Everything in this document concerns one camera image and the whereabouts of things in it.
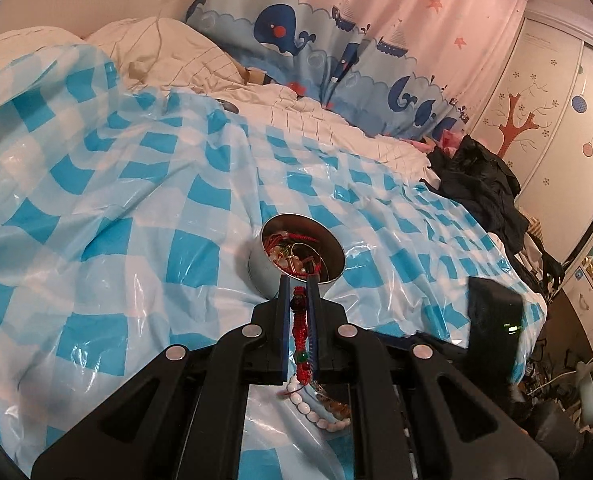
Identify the blue checked plastic sheet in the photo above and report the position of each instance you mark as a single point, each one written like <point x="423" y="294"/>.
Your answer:
<point x="126" y="185"/>

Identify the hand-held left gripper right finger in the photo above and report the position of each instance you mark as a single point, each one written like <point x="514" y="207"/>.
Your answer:
<point x="316" y="330"/>

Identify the round metal tin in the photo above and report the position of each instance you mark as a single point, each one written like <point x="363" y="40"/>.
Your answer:
<point x="261" y="272"/>

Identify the pink cloth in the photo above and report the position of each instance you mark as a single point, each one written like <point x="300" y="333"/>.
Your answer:
<point x="446" y="141"/>

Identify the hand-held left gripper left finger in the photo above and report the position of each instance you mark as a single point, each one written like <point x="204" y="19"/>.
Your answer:
<point x="282" y="330"/>

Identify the small red object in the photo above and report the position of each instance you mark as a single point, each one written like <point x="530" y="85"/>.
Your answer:
<point x="297" y="89"/>

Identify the white wardrobe with tree decal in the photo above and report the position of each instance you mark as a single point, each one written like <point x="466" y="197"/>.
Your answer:
<point x="551" y="110"/>

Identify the white quilt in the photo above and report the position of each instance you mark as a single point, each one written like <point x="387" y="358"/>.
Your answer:
<point x="176" y="50"/>

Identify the pink whale print curtain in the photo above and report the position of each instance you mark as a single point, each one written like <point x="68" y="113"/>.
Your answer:
<point x="376" y="0"/>

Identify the pile of black clothes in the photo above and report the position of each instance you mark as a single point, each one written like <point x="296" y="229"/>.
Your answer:
<point x="481" y="185"/>

